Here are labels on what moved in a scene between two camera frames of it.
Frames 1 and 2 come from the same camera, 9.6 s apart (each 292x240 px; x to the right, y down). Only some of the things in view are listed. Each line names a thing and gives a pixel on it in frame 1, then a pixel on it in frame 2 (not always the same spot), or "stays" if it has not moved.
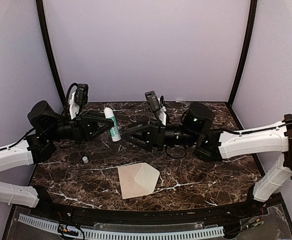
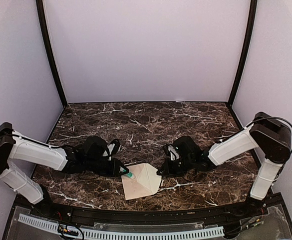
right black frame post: [251, 27] stays
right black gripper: [154, 134] → [168, 170]
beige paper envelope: [137, 179] stays
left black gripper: [84, 127] → [114, 170]
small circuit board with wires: [67, 232] stays
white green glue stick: [114, 130] → [129, 174]
